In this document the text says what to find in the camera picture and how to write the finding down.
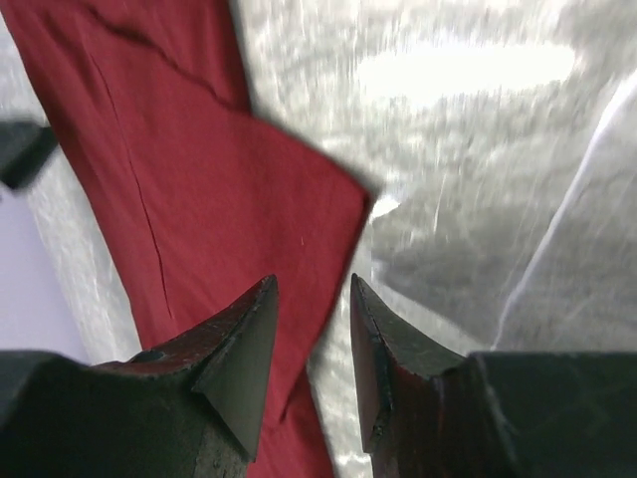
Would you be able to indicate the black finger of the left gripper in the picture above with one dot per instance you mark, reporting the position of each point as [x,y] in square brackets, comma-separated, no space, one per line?
[26,147]

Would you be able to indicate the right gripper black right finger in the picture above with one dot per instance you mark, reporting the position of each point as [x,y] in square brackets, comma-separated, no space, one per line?
[425,411]

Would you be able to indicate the dark red t shirt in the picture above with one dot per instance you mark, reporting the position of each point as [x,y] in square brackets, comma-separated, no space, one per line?
[196,197]

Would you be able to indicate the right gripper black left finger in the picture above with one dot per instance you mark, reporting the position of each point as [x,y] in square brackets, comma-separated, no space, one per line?
[191,407]

